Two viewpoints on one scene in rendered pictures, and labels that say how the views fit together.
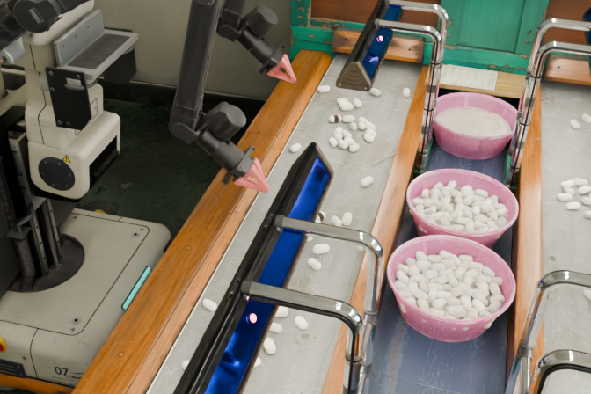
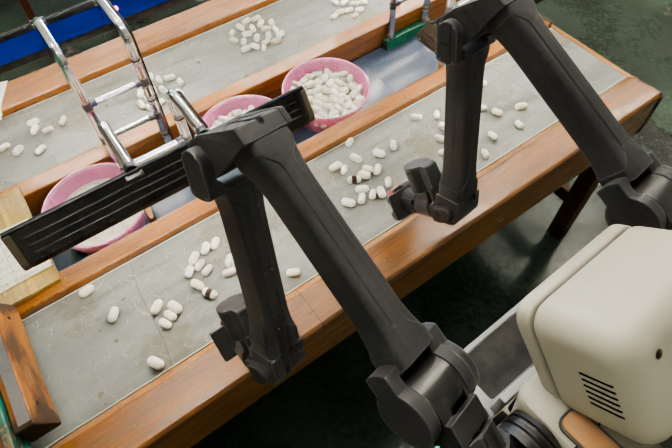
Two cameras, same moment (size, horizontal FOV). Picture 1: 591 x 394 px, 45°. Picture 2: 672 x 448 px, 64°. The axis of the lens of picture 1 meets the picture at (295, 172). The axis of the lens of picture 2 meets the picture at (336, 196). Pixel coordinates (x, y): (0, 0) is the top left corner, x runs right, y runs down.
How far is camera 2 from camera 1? 2.07 m
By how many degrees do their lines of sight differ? 85
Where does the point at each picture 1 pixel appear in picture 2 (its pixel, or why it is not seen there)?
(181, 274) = (494, 178)
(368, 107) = (150, 297)
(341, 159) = not seen: hidden behind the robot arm
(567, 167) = (121, 122)
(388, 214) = (307, 147)
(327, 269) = (386, 141)
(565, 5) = not seen: outside the picture
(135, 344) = (548, 144)
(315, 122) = not seen: hidden behind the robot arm
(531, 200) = (201, 103)
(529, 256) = (264, 74)
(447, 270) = (316, 100)
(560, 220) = (200, 92)
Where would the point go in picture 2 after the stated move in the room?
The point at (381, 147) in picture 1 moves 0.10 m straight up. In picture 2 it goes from (216, 229) to (207, 207)
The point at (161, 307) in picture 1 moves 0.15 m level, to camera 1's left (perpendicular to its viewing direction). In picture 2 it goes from (521, 160) to (574, 189)
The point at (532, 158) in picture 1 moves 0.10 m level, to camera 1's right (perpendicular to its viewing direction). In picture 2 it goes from (139, 132) to (117, 116)
